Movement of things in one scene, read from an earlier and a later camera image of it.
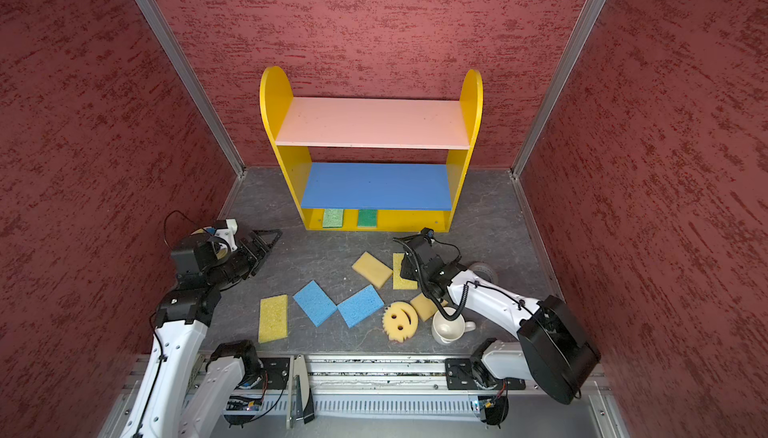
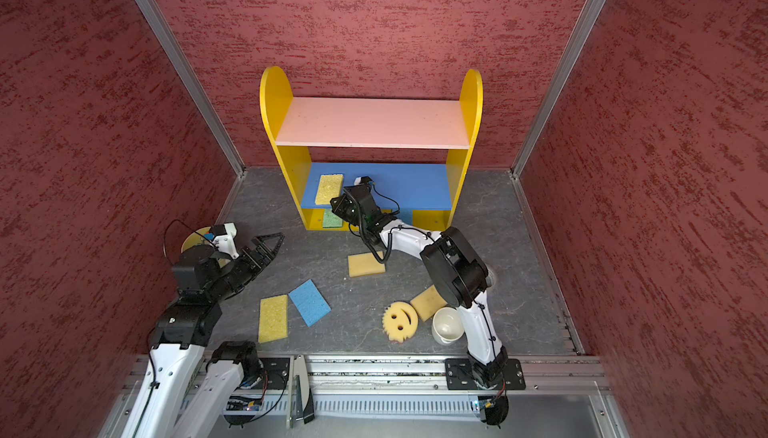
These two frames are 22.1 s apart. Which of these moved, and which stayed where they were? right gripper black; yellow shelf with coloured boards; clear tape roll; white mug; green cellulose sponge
Moved: right gripper black
Stayed: white mug; clear tape roll; yellow shelf with coloured boards; green cellulose sponge
